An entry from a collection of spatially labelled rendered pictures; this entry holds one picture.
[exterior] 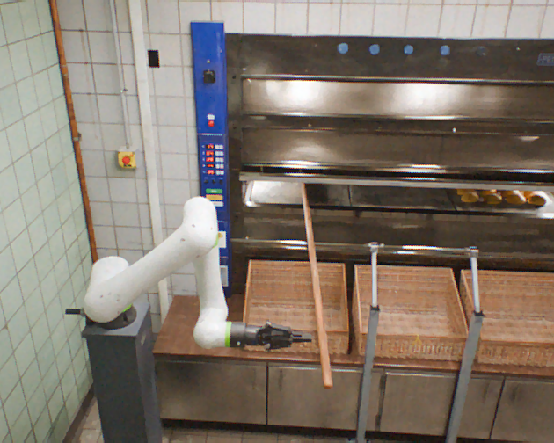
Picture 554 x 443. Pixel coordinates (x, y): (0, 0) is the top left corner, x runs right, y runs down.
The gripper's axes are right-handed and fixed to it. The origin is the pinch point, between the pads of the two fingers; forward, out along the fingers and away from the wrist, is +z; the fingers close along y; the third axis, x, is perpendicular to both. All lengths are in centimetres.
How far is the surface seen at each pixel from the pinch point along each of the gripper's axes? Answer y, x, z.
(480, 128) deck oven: -47, -112, 88
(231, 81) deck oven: -68, -114, -38
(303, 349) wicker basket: 59, -64, 3
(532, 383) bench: 68, -57, 118
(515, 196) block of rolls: -3, -128, 120
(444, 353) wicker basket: 57, -63, 75
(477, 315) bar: 24, -52, 83
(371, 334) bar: 39, -53, 35
